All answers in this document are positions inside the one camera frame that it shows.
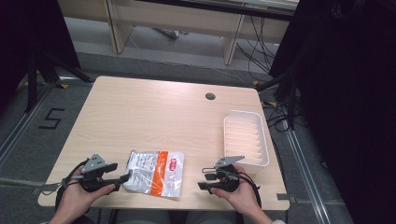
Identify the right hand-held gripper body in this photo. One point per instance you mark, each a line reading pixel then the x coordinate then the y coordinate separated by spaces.
pixel 229 180

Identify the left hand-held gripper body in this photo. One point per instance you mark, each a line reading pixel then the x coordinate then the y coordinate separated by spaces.
pixel 93 182

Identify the white and orange plastic packet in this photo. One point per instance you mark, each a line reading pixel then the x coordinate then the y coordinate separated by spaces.
pixel 155 172

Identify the white plastic basket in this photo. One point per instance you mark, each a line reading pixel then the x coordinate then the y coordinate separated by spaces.
pixel 246 140

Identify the person's right hand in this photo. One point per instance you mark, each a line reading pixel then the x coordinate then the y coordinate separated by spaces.
pixel 241 194

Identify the person's left hand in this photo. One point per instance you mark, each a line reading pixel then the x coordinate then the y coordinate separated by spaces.
pixel 77 197

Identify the black metal stand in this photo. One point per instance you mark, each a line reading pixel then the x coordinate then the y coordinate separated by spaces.
pixel 31 81
pixel 291 99

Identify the black curtain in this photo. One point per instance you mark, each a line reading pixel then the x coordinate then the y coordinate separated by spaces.
pixel 348 93
pixel 28 28

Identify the light wooden desk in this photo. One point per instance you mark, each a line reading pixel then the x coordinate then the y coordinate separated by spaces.
pixel 174 18

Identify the metal floor rail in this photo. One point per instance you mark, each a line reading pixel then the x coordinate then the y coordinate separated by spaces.
pixel 21 124
pixel 306 174

